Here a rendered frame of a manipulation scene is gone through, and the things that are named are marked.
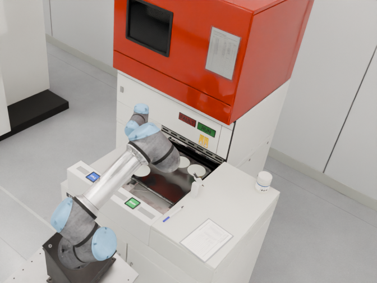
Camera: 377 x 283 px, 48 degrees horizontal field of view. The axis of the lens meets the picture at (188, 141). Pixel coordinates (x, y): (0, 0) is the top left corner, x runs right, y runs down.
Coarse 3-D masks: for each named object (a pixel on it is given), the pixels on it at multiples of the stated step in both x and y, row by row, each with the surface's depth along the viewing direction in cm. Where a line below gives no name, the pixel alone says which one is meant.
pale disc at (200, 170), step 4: (188, 168) 232; (192, 168) 232; (196, 168) 233; (200, 168) 233; (204, 168) 234; (188, 172) 229; (192, 172) 230; (196, 172) 230; (200, 172) 231; (204, 172) 231
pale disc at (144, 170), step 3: (144, 165) 229; (141, 168) 227; (144, 168) 227; (147, 168) 227; (138, 171) 225; (141, 171) 225; (144, 171) 225; (147, 171) 226; (135, 174) 223; (138, 174) 223; (141, 174) 223; (144, 174) 224; (147, 174) 224
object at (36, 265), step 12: (36, 252) 186; (24, 264) 181; (36, 264) 181; (120, 264) 187; (12, 276) 176; (24, 276) 176; (36, 276) 177; (48, 276) 178; (108, 276) 181; (120, 276) 182; (132, 276) 183
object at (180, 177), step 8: (192, 160) 238; (152, 168) 228; (184, 168) 231; (208, 168) 234; (136, 176) 222; (144, 176) 222; (152, 176) 223; (160, 176) 224; (168, 176) 225; (176, 176) 226; (184, 176) 226; (192, 176) 227; (200, 176) 228; (144, 184) 218; (152, 184) 218; (160, 184) 219; (168, 184) 220; (176, 184) 221; (184, 184) 222; (160, 192) 215; (168, 192) 215; (176, 192) 216; (184, 192) 217; (176, 200) 211
